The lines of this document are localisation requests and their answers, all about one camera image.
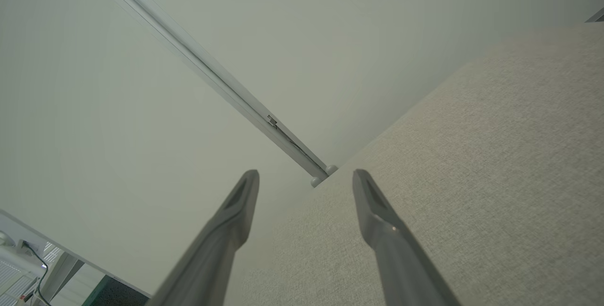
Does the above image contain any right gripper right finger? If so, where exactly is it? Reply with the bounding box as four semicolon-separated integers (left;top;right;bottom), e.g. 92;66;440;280
352;169;462;306

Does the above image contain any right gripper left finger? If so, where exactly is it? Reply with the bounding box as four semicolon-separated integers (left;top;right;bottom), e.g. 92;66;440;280
146;170;260;306

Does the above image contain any white ribbed device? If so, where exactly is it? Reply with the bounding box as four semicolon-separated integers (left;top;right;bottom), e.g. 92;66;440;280
0;231;48;306

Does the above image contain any grey partition joint frame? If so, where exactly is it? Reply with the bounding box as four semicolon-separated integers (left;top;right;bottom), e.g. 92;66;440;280
78;0;331;182

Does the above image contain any thin black background cable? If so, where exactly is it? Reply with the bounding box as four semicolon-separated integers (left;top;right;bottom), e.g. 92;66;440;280
23;241;51;306

